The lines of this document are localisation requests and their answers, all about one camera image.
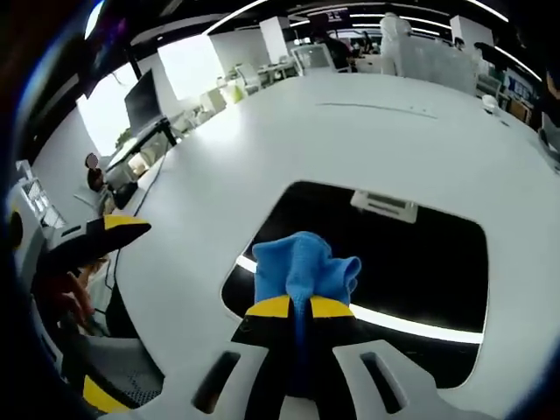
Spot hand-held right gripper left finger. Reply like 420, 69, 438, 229
103, 294, 292, 420

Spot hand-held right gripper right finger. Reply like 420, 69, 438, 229
304, 297, 501, 420

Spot blue cleaning cloth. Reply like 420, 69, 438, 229
250, 231, 364, 400

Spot person's left hand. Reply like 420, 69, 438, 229
37, 256, 110, 328

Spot white storage shelf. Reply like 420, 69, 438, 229
16, 158, 67, 229

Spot dark computer monitor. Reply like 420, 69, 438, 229
123, 68, 162, 133

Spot hanging display screen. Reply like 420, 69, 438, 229
85, 12, 133, 95

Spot white office chair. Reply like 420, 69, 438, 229
290, 45, 334, 76

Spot translucent partition panel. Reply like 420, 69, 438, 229
401, 42, 479, 96

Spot black cable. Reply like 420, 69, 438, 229
132, 147, 177, 219

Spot black frame desk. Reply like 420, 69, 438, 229
103, 115, 186, 172

